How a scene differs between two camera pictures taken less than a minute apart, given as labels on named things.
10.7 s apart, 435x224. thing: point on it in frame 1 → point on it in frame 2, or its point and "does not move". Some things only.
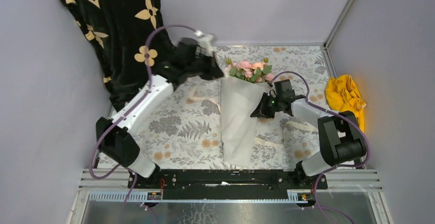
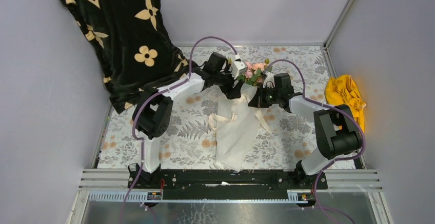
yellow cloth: x=342 y=95 does not move
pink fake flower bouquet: x=253 y=73 does not move
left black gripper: x=213 y=72 → x=231 y=93
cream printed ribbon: x=193 y=90 → x=213 y=117
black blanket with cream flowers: x=123 y=19 does not move
